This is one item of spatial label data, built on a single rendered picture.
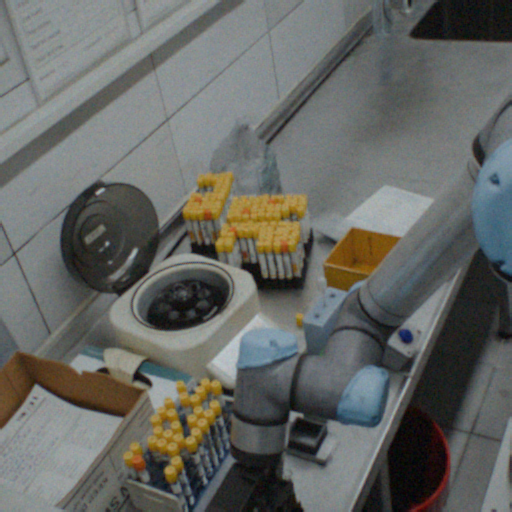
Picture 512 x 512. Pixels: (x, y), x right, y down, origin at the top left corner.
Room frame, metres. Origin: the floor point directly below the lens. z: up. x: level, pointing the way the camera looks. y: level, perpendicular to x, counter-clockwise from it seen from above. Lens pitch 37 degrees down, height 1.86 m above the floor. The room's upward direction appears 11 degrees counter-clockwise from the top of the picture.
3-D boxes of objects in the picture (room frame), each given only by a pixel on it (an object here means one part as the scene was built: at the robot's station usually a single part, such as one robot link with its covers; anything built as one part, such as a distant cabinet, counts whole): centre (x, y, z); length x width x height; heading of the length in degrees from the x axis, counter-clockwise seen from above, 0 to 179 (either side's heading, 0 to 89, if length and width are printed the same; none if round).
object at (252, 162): (1.61, 0.00, 0.97); 0.26 x 0.17 x 0.19; 162
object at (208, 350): (1.09, 0.14, 0.94); 0.30 x 0.24 x 0.12; 47
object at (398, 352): (0.96, -0.19, 0.92); 0.13 x 0.07 x 0.08; 56
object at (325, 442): (0.80, -0.02, 0.89); 0.09 x 0.05 x 0.04; 56
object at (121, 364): (0.97, 0.28, 0.92); 0.24 x 0.12 x 0.10; 56
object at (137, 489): (0.80, 0.17, 0.91); 0.20 x 0.10 x 0.07; 146
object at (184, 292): (1.10, 0.16, 0.97); 0.15 x 0.15 x 0.07
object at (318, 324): (1.01, -0.10, 0.92); 0.10 x 0.07 x 0.10; 141
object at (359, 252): (1.15, -0.21, 0.93); 0.13 x 0.13 x 0.10; 52
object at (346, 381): (0.65, -0.08, 1.16); 0.11 x 0.11 x 0.08; 63
